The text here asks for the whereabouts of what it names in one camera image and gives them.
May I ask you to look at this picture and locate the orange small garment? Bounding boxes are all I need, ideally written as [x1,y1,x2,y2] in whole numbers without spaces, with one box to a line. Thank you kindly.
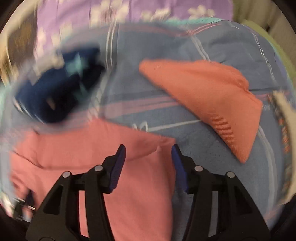
[139,59,262,163]

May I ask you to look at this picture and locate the green pillow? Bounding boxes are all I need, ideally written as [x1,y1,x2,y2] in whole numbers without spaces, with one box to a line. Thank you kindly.
[242,20,295,88]

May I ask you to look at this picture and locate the purple floral pillow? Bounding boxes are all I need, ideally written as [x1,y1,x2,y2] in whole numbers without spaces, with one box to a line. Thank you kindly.
[34,0,233,58]

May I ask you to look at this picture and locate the floral patterned folded garment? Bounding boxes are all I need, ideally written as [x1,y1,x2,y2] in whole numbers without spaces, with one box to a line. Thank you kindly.
[269,91,295,204]

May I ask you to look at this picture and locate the navy star pattern garment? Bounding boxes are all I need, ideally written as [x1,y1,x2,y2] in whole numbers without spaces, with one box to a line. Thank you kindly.
[14,47,105,123]

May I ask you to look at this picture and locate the blue striped bed blanket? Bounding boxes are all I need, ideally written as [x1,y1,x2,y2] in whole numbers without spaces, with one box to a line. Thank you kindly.
[1,20,295,240]

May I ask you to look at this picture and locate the dark tree pattern pillow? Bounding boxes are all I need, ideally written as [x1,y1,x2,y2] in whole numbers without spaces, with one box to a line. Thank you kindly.
[1,13,37,77]

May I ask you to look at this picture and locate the pink shirt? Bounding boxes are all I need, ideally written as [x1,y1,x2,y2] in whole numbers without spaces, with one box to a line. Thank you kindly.
[11,118,175,240]

